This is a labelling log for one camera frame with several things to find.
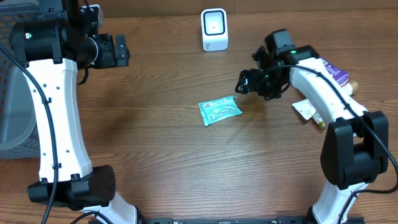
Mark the white barcode scanner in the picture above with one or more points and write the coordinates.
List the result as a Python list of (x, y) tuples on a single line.
[(214, 29)]

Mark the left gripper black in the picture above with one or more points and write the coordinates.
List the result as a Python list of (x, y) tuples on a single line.
[(111, 58)]

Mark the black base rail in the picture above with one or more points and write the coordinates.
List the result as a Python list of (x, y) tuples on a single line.
[(278, 220)]

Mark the grey plastic basket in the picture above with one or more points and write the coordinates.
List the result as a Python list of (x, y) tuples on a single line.
[(19, 136)]

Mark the red purple pad pack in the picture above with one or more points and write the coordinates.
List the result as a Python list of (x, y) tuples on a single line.
[(339, 75)]

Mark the green snack packet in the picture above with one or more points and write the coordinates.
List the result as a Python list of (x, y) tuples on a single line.
[(320, 123)]

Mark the white tube gold cap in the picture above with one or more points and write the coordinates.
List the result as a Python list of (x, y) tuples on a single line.
[(307, 110)]

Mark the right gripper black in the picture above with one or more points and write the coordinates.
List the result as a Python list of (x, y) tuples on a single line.
[(254, 76)]

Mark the teal wipes packet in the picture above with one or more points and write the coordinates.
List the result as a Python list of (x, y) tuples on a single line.
[(215, 110)]

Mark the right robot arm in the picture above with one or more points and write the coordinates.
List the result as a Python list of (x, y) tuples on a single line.
[(355, 149)]

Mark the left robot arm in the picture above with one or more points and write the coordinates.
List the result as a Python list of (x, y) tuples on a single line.
[(50, 50)]

